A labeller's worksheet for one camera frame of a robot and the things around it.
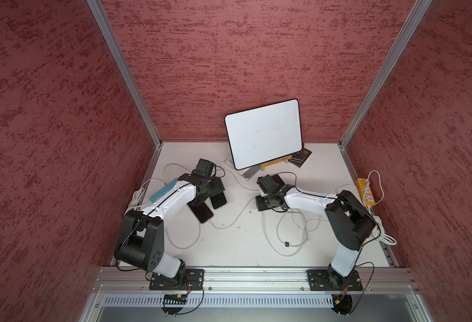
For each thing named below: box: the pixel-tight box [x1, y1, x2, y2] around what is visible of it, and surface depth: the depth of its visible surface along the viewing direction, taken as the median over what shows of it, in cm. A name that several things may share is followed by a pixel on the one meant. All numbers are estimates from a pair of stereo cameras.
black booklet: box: [288, 147, 313, 169], surface depth 113 cm
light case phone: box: [209, 191, 227, 210], surface depth 87 cm
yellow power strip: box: [356, 177, 376, 206], surface depth 97 cm
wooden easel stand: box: [260, 154, 293, 172], surface depth 109 cm
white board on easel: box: [224, 98, 304, 171], surface depth 103 cm
